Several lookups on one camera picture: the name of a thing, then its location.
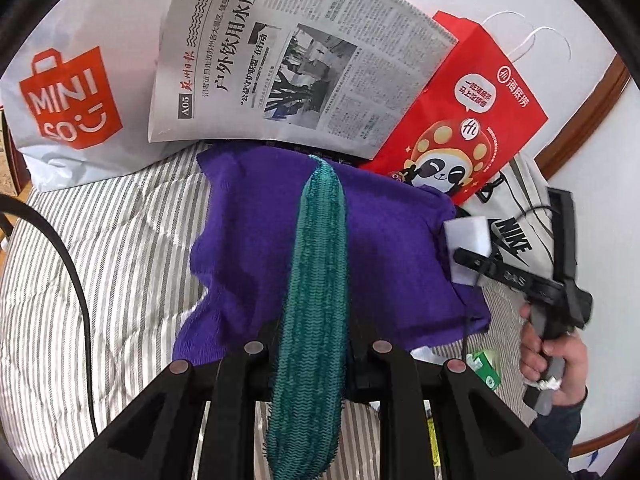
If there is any white plastic shopping bag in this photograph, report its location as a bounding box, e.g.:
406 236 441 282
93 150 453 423
0 0 201 193

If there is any white sponge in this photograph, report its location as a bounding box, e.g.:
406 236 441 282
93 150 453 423
444 216 493 287

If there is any newspaper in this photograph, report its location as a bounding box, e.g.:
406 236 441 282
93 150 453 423
147 0 460 165

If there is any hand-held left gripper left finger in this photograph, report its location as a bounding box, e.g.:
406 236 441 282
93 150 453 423
60 319 287 480

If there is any red paper bag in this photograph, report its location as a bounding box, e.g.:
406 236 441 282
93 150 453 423
359 10 572 207

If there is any person's right forearm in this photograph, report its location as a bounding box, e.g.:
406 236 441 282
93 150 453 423
530 385 588 471

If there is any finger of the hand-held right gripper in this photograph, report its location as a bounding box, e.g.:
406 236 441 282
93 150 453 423
453 248 563 303

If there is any black cable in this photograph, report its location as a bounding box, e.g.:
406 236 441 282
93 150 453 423
0 195 98 436

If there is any green tissue packet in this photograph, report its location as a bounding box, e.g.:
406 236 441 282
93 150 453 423
465 350 502 391

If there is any purple towel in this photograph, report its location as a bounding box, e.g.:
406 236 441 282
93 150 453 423
172 144 491 367

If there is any person's right hand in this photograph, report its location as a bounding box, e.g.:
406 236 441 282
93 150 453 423
518 305 590 411

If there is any cardboard box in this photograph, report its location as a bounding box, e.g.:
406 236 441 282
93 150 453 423
0 105 23 196

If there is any wooden headboard frame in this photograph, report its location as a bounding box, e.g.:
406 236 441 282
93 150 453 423
540 55 633 458

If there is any teal knitted cloth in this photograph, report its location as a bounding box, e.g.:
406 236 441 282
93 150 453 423
264 154 351 478

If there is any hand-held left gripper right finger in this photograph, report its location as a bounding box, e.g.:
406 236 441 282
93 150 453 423
344 320 576 480

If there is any white sling bag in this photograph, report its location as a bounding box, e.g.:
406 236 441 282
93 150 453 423
462 152 566 311

